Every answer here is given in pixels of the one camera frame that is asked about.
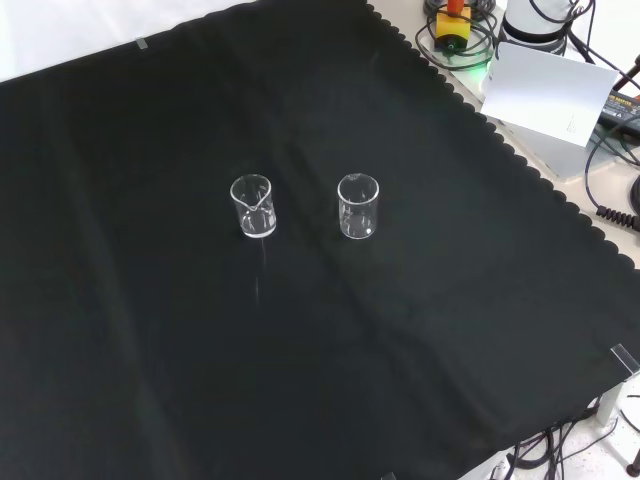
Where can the clear glass beaker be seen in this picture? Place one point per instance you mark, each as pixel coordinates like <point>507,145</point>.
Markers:
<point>357,228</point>
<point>257,228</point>

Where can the black cloth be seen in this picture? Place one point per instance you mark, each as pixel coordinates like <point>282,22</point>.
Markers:
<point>150,300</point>

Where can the yellow stop button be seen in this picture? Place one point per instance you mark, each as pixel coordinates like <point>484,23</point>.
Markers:
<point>452,27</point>

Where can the grey box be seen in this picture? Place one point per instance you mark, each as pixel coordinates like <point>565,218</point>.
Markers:
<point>560,157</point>

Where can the clear cloth clip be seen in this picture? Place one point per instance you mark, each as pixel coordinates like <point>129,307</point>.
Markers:
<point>625,359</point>
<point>142,44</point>

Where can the black power adapter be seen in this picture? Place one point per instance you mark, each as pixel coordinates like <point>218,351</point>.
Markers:
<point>622,107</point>

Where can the white bracket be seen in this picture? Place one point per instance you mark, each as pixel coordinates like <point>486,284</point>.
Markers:
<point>627,400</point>

